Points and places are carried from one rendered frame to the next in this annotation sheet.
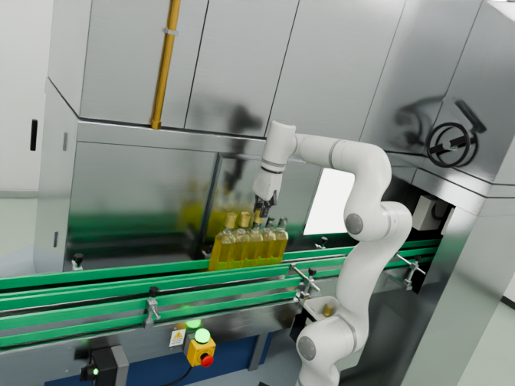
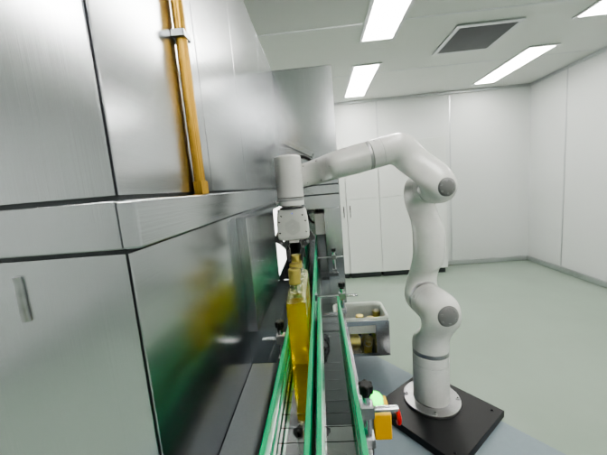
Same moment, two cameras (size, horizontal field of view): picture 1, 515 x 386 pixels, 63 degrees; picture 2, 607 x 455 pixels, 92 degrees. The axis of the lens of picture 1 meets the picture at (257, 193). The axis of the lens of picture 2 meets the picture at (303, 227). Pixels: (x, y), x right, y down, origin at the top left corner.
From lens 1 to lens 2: 1.05 m
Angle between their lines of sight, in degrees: 49
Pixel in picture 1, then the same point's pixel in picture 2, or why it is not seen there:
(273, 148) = (296, 181)
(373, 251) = (433, 213)
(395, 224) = not seen: hidden behind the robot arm
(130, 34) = (141, 23)
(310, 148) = (347, 158)
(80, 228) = (176, 431)
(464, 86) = (288, 131)
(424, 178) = not seen: hidden behind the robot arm
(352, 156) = (396, 144)
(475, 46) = (282, 102)
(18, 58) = not seen: outside the picture
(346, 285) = (436, 247)
